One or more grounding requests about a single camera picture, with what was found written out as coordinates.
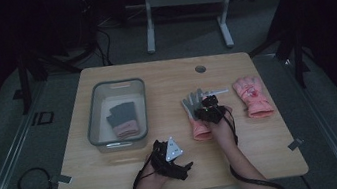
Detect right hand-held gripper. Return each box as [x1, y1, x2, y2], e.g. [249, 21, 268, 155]
[191, 88, 234, 128]

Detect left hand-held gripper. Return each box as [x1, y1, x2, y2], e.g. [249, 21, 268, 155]
[147, 134, 197, 186]

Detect pink ski glove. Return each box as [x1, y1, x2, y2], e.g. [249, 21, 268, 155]
[179, 87, 216, 144]
[230, 72, 276, 123]

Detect grey knit glove pink cuff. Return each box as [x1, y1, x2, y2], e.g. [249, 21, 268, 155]
[104, 100, 141, 141]

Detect grey clear plastic bin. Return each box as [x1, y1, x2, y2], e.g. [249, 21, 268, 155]
[79, 75, 155, 157]

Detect person's right hand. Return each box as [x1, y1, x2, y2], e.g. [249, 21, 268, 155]
[207, 104, 240, 149]

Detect person's left hand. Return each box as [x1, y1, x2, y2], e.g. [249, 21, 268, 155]
[136, 160, 172, 189]

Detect grey table edge clamp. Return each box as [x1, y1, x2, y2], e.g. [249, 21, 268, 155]
[285, 136, 306, 152]
[48, 172, 74, 188]

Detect black tripod stand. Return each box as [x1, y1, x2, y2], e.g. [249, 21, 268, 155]
[6, 39, 106, 117]
[241, 0, 323, 97]

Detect left hand-held gripper cable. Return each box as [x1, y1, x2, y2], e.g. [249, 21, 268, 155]
[127, 157, 158, 189]

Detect hand-held gripper cable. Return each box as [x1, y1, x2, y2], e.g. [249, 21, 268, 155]
[127, 157, 158, 189]
[219, 100, 288, 189]

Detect grey table cable grommet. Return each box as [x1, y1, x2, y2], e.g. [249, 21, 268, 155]
[194, 64, 208, 74]

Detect right hand-held gripper cable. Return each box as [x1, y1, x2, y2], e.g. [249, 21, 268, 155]
[219, 100, 288, 189]

